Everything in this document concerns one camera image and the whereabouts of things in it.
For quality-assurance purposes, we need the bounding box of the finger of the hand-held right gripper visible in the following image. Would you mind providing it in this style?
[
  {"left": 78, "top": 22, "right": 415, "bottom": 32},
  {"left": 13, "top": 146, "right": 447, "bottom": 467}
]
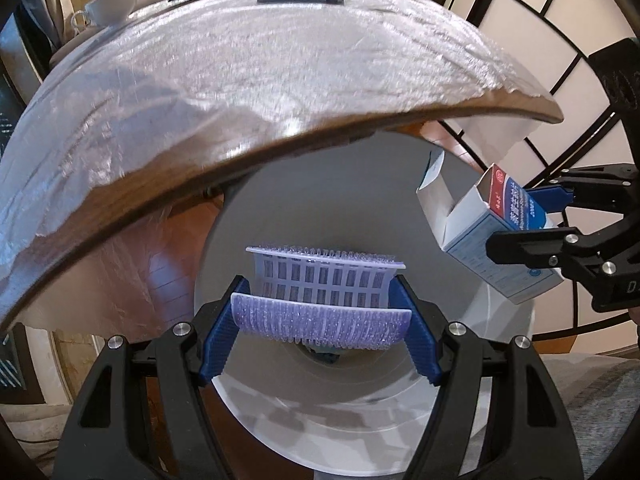
[
  {"left": 486, "top": 210, "right": 640, "bottom": 282},
  {"left": 525, "top": 164, "right": 637, "bottom": 214}
]

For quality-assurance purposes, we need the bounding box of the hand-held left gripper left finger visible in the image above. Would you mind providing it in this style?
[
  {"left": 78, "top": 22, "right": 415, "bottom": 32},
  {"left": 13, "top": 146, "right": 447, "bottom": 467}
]
[{"left": 52, "top": 275, "right": 251, "bottom": 480}]

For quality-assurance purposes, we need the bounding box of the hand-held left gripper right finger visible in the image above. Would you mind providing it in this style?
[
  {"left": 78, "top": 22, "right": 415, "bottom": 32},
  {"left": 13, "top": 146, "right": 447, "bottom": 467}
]
[{"left": 387, "top": 275, "right": 586, "bottom": 480}]

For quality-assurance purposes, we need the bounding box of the white and blue carton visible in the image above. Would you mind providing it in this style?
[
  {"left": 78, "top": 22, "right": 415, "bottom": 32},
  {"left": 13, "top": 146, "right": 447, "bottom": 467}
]
[{"left": 416, "top": 149, "right": 566, "bottom": 306}]

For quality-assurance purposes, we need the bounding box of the purple plastic basket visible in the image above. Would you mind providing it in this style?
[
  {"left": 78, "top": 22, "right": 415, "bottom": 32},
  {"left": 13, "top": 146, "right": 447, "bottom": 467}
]
[{"left": 230, "top": 245, "right": 413, "bottom": 353}]

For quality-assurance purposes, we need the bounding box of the grey fabric sofa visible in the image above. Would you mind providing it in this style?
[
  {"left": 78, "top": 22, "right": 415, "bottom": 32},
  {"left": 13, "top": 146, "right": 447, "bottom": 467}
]
[{"left": 542, "top": 350, "right": 640, "bottom": 480}]

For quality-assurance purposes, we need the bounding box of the white black-framed panel screen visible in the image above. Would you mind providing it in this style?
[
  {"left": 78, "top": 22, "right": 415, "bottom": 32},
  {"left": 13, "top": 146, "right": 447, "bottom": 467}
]
[{"left": 442, "top": 0, "right": 640, "bottom": 356}]

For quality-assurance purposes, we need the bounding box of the dark framed picture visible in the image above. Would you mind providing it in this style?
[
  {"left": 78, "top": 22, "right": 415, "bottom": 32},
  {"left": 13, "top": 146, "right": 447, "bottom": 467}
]
[
  {"left": 0, "top": 322, "right": 48, "bottom": 406},
  {"left": 0, "top": 72, "right": 23, "bottom": 153}
]

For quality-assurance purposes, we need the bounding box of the wooden table with plastic cover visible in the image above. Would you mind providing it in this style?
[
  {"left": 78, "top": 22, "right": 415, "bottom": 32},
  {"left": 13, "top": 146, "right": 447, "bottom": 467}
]
[{"left": 0, "top": 0, "right": 538, "bottom": 331}]

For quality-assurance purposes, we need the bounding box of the white ceramic cup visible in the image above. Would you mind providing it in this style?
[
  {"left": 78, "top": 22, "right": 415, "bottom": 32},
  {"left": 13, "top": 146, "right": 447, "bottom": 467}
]
[{"left": 70, "top": 0, "right": 140, "bottom": 35}]

